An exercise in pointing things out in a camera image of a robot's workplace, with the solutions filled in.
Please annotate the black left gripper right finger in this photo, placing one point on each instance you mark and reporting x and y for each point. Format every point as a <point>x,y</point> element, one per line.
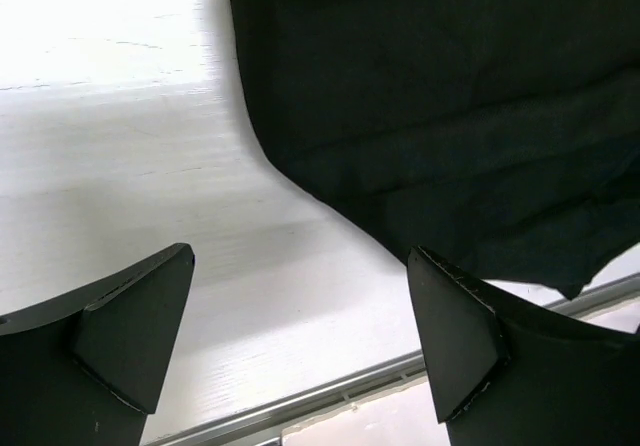
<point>505,371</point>

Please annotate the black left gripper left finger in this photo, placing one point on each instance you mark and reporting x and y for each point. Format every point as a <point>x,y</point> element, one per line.
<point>87,367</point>

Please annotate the black pleated skirt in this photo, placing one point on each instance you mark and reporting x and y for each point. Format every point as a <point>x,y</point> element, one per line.
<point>502,135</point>

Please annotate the aluminium table edge rail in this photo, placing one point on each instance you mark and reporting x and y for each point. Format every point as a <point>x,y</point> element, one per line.
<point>593,300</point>

